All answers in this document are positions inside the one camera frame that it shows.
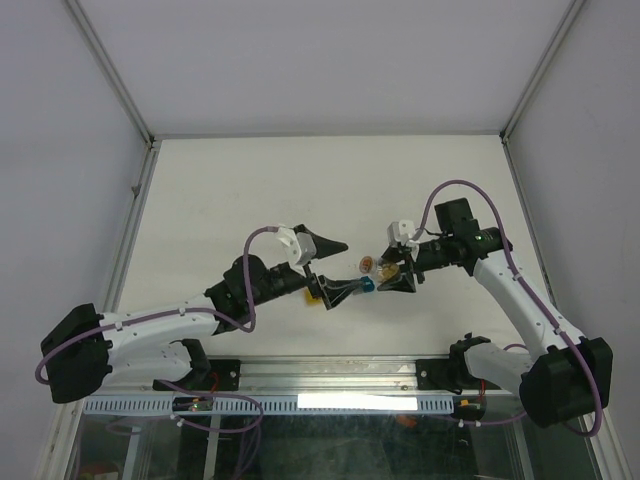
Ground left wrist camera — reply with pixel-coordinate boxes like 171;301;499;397
275;226;317;269

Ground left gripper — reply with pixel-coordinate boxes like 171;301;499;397
249;226;363;307

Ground weekly pill organizer strip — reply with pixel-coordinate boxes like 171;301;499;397
304;276;377;306

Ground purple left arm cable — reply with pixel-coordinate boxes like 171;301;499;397
33;225;281;386

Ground clear pill bottle yellow pills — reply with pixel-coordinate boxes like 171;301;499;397
372;259;399;284

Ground slotted white cable duct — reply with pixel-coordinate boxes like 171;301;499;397
83;393;454;417

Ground orange bottle cap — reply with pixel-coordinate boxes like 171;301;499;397
359;256;375;274

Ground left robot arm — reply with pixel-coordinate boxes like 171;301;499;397
35;224;371;404

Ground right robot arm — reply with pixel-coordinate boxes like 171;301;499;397
378;198;613;428

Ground aluminium mounting rail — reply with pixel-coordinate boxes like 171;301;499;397
96;356;500;395

